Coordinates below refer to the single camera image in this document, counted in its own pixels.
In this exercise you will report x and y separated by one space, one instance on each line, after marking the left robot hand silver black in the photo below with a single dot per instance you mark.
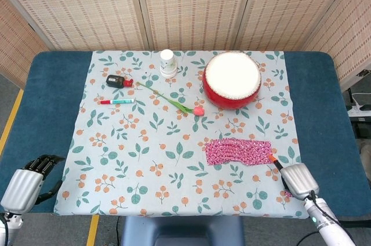
21 189

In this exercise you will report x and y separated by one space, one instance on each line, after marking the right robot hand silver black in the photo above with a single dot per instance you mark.
298 180

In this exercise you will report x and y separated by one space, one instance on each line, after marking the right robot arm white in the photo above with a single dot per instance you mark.
324 220

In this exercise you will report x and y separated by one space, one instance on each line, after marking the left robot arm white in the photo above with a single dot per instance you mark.
8 228

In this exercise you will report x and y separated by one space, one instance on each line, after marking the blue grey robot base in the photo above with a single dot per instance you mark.
182 231

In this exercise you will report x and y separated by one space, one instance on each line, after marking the pink patterned cloth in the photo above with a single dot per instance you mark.
237 153

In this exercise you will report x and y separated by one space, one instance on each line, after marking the floral tablecloth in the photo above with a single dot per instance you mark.
162 153

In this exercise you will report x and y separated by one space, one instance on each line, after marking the white power strip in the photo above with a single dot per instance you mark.
360 110

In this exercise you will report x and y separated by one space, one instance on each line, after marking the red drum with white skin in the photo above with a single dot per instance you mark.
232 82

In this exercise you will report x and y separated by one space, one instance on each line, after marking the pink tulip with green stem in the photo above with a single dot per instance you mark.
198 110

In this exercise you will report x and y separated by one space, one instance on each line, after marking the red white green marker pen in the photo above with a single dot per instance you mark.
117 101

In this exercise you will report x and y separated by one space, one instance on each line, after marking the black ink bottle red cap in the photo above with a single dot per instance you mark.
114 81

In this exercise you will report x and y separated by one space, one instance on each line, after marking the woven bamboo screen panel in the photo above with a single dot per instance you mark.
194 8
347 40
81 8
292 8
17 43

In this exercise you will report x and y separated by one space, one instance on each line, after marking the white paper cup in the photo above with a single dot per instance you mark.
167 64

